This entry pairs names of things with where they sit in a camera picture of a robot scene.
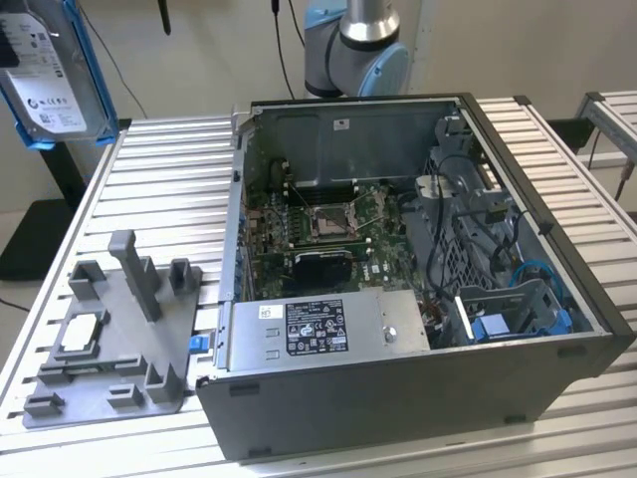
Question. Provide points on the CPU socket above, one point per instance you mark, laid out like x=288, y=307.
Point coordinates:
x=328, y=224

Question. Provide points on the grey metal disk bay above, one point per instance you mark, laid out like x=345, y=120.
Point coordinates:
x=527, y=294

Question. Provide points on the perforated metal drive cage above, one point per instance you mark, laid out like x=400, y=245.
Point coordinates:
x=463, y=249

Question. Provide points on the blue carrier in bay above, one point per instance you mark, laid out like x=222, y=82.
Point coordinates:
x=490, y=328

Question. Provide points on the silver CPU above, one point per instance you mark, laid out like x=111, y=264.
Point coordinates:
x=82, y=332

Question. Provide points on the metal slat side table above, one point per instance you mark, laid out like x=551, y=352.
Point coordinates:
x=617, y=112

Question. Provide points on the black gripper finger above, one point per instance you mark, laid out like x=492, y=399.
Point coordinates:
x=9, y=47

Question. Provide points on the hard disk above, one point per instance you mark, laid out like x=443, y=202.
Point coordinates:
x=55, y=89

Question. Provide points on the open black PC case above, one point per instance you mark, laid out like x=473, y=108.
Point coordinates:
x=348, y=413

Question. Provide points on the blue case latch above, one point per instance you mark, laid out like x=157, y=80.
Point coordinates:
x=199, y=343

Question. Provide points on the green motherboard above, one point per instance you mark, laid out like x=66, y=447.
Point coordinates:
x=383, y=249

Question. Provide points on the black antenna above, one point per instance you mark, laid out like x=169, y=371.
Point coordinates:
x=164, y=17

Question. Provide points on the black box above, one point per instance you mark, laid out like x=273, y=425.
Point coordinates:
x=570, y=137

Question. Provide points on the black RAM slot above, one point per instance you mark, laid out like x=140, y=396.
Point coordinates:
x=323, y=186

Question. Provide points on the grey power supply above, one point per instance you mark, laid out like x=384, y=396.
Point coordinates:
x=249, y=338

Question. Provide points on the black graphics card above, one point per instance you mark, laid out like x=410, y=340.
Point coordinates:
x=323, y=266

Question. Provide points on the grey parts rack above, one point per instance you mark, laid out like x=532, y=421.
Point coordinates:
x=124, y=348

